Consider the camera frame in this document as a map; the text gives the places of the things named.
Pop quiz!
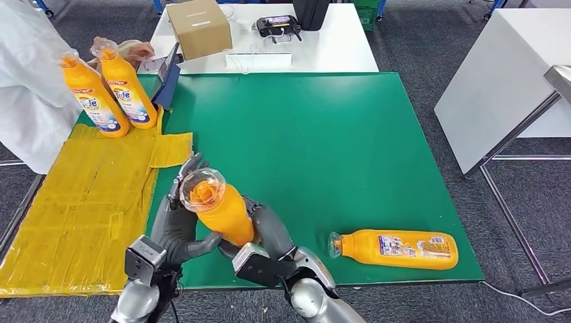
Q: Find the tablet in blue case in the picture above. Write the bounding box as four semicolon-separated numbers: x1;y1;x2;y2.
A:
149;42;182;112

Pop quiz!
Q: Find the person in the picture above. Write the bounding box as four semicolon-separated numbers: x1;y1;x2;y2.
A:
0;0;83;175

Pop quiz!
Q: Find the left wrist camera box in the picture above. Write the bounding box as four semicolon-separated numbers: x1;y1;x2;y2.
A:
124;235;168;289

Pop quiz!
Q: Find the brown cardboard box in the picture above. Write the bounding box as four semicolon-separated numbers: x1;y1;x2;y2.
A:
166;0;234;61

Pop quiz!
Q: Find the printed label sheet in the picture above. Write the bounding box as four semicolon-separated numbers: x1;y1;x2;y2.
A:
142;55;184;72

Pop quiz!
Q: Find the orange detergent bottle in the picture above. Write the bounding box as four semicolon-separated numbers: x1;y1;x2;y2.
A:
59;50;131;139
329;229;459;271
90;36;158;131
179;167;256;248

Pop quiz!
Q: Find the yellow taped cardboard sheet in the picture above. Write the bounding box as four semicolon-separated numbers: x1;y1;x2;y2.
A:
0;106;193;299

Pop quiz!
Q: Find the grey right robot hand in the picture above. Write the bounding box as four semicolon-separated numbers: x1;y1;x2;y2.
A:
217;197;296;260

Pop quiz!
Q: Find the grey metal frame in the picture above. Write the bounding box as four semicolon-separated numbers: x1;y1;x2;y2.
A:
463;91;571;299

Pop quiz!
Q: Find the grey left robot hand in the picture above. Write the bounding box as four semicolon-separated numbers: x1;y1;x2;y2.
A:
150;152;223;266

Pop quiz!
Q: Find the green table mat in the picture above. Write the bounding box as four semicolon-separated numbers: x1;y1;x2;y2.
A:
75;72;485;291

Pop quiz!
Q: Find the large white table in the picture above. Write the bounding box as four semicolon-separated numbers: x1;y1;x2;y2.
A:
433;9;571;176

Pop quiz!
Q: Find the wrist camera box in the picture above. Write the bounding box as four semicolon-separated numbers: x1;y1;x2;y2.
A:
124;235;168;289
232;242;298;289

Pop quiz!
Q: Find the steel table corner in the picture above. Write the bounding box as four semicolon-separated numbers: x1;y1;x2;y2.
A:
543;64;571;106

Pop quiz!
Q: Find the white floor cable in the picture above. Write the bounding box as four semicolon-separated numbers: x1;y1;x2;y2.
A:
481;279;571;318

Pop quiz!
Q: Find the green plastic crate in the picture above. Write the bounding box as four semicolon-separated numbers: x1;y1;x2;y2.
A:
349;0;382;32

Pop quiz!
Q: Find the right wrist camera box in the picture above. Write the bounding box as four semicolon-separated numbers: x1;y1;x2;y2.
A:
232;242;298;289

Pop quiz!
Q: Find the black handheld controller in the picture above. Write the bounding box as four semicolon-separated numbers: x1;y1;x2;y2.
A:
256;14;303;43

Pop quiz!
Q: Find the person's left hand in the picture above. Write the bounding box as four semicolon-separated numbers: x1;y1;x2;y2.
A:
127;42;156;61

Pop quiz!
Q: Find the long white box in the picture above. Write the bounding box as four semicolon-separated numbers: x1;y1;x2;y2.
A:
224;52;293;70

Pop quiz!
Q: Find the beige wrist wrap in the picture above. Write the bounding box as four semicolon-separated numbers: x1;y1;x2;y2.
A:
116;39;146;58

